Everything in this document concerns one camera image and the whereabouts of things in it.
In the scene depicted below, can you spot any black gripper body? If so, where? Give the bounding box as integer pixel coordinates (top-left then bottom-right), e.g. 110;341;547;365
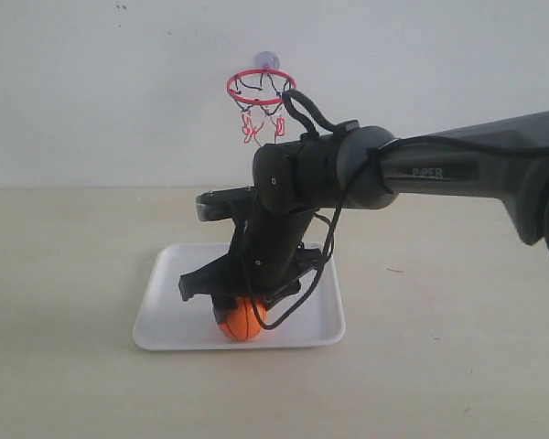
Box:
178;206;322;305

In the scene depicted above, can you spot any small orange basketball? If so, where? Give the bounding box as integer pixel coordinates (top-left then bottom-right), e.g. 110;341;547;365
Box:
216;297;263;342

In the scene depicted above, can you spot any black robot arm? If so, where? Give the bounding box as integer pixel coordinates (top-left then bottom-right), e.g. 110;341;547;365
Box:
178;111;549;320

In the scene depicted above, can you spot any red mini basketball hoop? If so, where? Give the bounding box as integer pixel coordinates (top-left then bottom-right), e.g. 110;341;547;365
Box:
225;68;296;146

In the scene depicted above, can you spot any white plastic tray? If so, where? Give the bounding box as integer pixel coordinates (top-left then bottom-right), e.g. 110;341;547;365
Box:
133;242;346;351

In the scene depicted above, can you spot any clear suction cup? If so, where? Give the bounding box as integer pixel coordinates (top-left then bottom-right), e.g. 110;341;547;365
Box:
253;50;280;70

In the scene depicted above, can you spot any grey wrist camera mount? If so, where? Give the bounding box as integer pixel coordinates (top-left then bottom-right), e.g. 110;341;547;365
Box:
196;186;255;222

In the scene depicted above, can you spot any black cable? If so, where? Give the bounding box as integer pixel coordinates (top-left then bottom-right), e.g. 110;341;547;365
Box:
261;89;486;331

